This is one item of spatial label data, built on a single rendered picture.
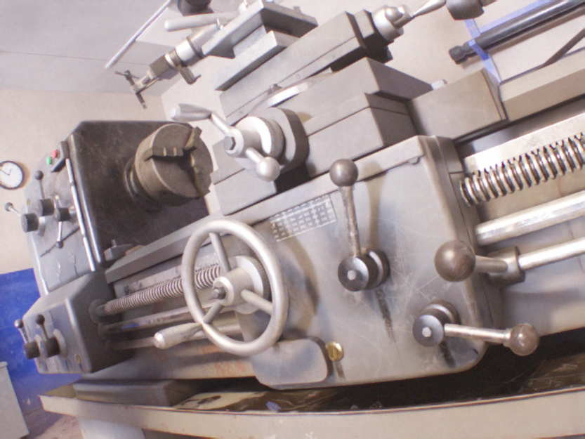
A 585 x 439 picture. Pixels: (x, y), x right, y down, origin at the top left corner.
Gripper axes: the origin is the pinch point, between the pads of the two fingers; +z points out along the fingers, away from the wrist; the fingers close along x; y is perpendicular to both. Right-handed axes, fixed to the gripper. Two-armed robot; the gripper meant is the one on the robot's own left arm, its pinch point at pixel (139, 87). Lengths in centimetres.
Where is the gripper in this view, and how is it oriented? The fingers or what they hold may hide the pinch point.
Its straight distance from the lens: 147.1
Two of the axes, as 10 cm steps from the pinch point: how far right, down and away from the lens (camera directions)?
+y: -5.2, -8.3, -1.8
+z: -8.5, 5.0, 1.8
